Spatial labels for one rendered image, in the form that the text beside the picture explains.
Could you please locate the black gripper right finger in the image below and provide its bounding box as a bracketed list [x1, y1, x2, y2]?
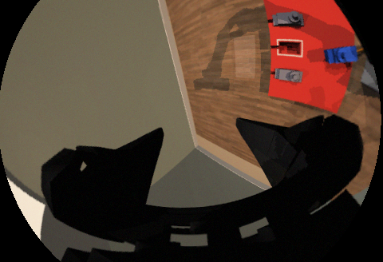
[235, 115, 325, 188]

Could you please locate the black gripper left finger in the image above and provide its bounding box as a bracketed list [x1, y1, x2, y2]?
[76, 128, 164, 204]

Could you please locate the red flat deck plate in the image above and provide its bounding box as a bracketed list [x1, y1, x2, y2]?
[263, 0, 355, 113]

